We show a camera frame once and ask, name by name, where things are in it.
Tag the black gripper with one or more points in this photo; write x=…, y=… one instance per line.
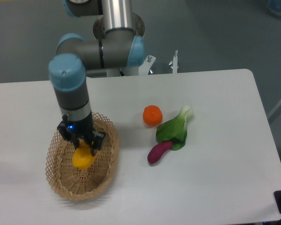
x=71, y=131

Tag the yellow mango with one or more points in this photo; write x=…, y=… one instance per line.
x=82, y=157

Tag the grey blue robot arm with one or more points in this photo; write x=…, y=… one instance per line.
x=120, y=47

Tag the woven wicker basket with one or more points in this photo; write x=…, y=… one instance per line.
x=74, y=173

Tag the orange tangerine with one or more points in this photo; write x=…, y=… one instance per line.
x=152, y=115

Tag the purple sweet potato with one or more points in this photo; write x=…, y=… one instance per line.
x=157, y=151

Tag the green bok choy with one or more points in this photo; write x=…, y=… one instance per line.
x=175, y=130

